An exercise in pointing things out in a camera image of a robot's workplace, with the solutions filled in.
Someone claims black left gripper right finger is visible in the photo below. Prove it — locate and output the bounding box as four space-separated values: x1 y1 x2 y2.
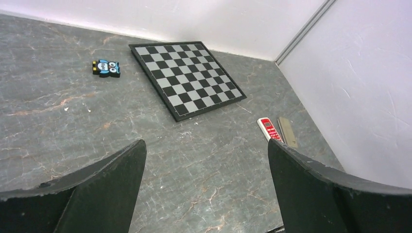
268 139 412 233

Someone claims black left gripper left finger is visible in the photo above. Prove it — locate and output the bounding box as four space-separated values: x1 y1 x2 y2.
0 140 147 233

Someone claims beige remote control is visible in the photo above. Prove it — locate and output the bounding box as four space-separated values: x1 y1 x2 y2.
277 117 298 149

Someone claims white remote control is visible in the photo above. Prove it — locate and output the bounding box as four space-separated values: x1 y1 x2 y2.
257 117 283 143

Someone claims small blue owl toy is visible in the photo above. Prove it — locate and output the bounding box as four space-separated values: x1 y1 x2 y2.
92 59 120 78

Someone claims black white checkerboard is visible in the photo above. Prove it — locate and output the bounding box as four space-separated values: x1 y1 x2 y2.
129 41 247 122

